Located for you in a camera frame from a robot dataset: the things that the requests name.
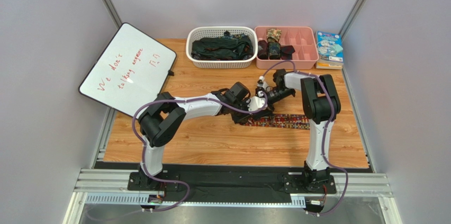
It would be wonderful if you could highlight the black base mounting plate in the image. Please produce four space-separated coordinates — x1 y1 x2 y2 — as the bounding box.
93 161 374 204

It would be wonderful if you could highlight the blue packaged box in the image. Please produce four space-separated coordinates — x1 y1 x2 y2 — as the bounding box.
315 31 344 66

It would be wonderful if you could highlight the rolled dark green tie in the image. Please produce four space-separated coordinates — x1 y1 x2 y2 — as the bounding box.
268 41 282 60

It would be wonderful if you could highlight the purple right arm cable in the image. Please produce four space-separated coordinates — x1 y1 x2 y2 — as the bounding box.
262 60 349 182

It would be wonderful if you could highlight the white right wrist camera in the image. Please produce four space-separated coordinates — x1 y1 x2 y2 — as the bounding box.
257 76 270 91

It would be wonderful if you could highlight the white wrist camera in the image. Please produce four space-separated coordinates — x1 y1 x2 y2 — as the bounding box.
257 76 270 91
248 91 268 113

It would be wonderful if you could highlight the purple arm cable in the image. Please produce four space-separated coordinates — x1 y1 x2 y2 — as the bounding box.
262 60 349 182
131 91 268 182

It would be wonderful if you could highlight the rolled dark red tie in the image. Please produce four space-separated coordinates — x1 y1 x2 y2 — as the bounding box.
281 46 295 60

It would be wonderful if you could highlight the dark green ties pile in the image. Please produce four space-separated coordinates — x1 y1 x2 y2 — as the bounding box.
191 31 254 61

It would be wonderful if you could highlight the pink divided organiser tray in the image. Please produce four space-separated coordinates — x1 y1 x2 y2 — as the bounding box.
254 26 319 70

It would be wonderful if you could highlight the aluminium frame rail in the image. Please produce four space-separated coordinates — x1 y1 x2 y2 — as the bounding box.
63 169 401 223

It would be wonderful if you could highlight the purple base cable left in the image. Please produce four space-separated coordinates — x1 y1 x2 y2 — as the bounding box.
141 179 191 213

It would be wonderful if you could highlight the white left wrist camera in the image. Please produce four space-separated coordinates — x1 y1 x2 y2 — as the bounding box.
248 91 268 113

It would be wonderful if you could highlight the multicoloured checked patterned tie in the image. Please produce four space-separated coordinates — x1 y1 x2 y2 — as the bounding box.
243 114 310 130

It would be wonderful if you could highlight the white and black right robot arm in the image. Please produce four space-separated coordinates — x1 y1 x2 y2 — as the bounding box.
268 69 341 192

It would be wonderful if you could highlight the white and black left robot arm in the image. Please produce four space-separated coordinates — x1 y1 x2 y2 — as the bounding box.
129 82 277 190

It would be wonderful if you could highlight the white perforated plastic basket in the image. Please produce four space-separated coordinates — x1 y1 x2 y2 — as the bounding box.
185 26 258 69

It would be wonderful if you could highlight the rolled dark maroon tie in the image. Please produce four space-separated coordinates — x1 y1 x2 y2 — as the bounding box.
257 40 268 60

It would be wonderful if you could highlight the yellow book under box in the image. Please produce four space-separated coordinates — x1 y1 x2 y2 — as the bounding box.
315 62 343 70

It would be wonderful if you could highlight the whiteboard with red writing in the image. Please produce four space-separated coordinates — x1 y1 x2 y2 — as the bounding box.
79 23 177 116

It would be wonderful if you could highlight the rolled floral beige tie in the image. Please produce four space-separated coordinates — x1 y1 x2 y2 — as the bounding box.
266 28 282 43

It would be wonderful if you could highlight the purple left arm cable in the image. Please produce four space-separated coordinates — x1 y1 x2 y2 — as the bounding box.
131 91 268 182

